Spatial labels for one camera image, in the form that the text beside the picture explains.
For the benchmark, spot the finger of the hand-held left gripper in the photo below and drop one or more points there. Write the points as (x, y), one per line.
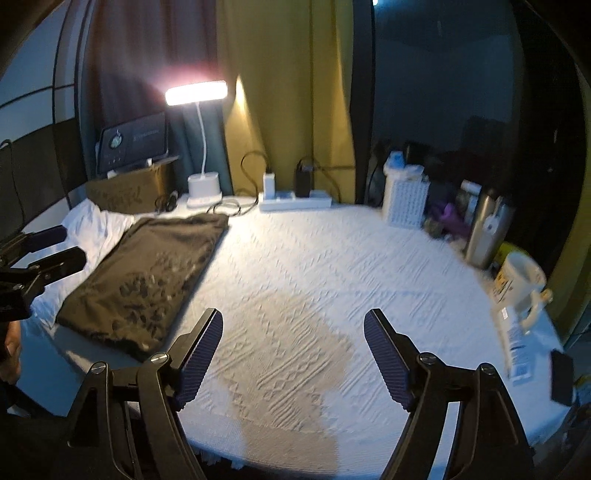
(46, 237)
(60, 262)

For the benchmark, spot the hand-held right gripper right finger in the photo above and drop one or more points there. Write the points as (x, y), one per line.
(390, 355)

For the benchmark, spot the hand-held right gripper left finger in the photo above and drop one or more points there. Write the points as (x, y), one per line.
(198, 355)

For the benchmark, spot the dark brown t-shirt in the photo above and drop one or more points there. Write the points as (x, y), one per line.
(138, 286)

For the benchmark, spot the person's left hand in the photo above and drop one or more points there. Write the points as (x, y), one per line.
(11, 350)

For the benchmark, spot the white pillow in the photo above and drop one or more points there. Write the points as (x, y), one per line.
(92, 226)

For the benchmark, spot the cardboard box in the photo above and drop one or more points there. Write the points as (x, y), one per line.
(124, 194)

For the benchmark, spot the white tablet stand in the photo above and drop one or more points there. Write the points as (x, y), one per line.
(147, 162)

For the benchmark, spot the white lotion tube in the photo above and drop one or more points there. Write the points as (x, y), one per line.
(517, 350)

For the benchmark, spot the black tablet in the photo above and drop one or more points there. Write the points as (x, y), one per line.
(134, 141)

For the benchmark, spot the stainless steel tumbler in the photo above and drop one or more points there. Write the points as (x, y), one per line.
(480, 240)

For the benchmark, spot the white printed mug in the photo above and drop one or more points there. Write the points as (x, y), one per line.
(517, 277)

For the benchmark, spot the purple pouch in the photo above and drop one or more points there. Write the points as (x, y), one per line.
(448, 214)

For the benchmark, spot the white plastic basket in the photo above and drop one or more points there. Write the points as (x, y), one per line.
(406, 203)

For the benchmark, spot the yellow green container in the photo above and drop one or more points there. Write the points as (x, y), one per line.
(505, 251)

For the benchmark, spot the white desk lamp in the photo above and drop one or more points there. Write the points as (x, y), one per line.
(203, 187)

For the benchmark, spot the black phone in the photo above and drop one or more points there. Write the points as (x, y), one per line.
(562, 378)

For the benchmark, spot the white power strip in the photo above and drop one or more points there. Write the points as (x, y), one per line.
(295, 202)

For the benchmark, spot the white charger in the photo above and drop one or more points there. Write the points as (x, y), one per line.
(269, 184)

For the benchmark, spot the black charger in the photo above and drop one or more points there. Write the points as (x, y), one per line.
(303, 182)

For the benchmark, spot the blue white packet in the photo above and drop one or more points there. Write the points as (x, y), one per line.
(397, 161)

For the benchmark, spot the dark curtain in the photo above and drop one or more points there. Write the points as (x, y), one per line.
(138, 55)

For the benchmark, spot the wide yellow curtain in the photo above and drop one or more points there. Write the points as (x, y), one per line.
(286, 92)

